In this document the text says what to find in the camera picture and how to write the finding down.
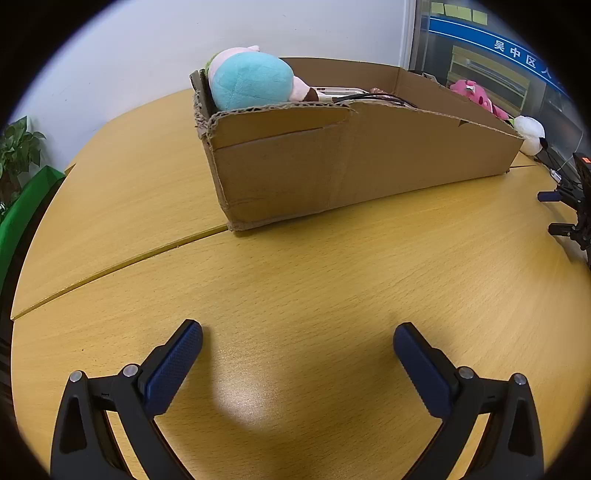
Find glass partition with blue banner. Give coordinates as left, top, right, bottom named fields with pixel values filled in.
left=411, top=0, right=591, bottom=153

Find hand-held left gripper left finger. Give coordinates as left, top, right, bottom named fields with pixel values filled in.
left=50, top=318, right=204, bottom=480

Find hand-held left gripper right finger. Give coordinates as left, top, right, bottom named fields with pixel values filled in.
left=393, top=322, right=546, bottom=480

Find white plush toy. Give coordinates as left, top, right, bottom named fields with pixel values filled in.
left=512, top=115, right=546, bottom=155

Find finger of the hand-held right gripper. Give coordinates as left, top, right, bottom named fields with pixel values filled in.
left=547, top=222, right=586, bottom=239
left=537, top=185, right=580, bottom=204

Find teal and pink pig plush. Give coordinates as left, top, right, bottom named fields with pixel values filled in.
left=205, top=46, right=326, bottom=112

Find green potted plant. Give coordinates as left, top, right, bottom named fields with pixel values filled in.
left=0, top=115, right=47, bottom=204

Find pink strawberry plush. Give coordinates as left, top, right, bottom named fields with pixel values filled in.
left=449, top=78, right=513, bottom=121

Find black glasses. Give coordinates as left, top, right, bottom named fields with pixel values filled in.
left=330, top=91, right=419, bottom=109

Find brown cardboard box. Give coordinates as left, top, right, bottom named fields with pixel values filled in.
left=189, top=55, right=525, bottom=232

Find green plant stand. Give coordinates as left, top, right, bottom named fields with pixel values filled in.
left=0, top=166, right=65, bottom=287

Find clear phone case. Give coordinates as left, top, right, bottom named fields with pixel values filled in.
left=311, top=84, right=372, bottom=100

